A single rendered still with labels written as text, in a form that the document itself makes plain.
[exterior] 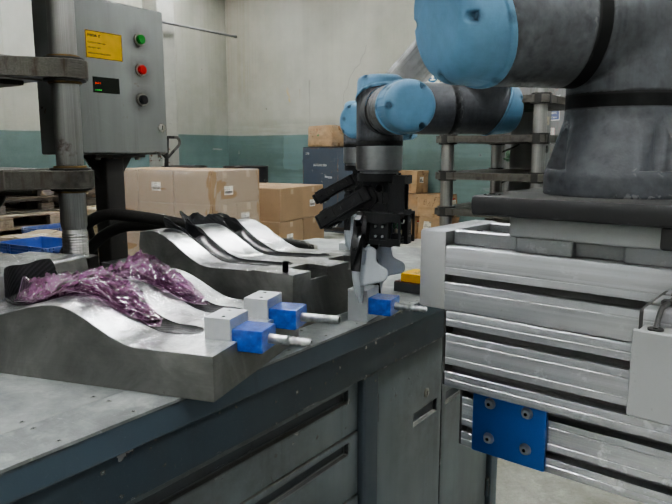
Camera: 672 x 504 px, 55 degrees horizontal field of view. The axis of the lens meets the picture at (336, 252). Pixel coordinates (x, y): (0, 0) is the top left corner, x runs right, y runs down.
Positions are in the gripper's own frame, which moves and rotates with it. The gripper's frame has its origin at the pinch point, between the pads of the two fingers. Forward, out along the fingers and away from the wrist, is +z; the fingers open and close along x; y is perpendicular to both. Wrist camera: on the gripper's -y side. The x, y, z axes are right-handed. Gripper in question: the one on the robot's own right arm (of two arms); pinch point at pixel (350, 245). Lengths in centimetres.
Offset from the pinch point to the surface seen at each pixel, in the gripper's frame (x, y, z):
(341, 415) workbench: -51, 9, 23
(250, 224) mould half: -29.6, -15.5, -8.2
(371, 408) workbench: -45, 13, 24
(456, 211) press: 363, 15, 25
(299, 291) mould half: -61, 4, -2
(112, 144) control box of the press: 0, -65, -25
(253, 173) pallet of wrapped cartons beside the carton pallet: 342, -148, -5
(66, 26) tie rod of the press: -23, -61, -51
